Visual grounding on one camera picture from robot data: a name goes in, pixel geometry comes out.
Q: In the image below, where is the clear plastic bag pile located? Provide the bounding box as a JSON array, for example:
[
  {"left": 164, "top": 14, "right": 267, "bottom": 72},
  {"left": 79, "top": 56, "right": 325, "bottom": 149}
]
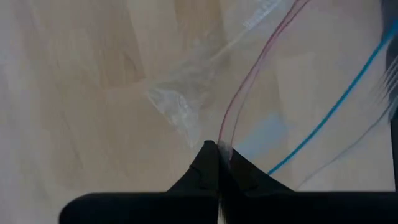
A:
[{"left": 146, "top": 0, "right": 398, "bottom": 191}]

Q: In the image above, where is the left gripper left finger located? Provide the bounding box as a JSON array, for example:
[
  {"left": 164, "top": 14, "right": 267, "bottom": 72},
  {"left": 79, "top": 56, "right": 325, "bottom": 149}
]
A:
[{"left": 58, "top": 139, "right": 221, "bottom": 224}]

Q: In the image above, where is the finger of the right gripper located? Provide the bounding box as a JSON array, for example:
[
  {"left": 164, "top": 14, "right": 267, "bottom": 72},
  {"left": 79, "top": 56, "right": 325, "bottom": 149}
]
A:
[{"left": 381, "top": 0, "right": 398, "bottom": 191}]

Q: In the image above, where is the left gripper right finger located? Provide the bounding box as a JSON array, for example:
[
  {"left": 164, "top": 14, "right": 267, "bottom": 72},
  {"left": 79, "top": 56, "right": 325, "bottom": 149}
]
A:
[{"left": 219, "top": 148, "right": 398, "bottom": 224}]

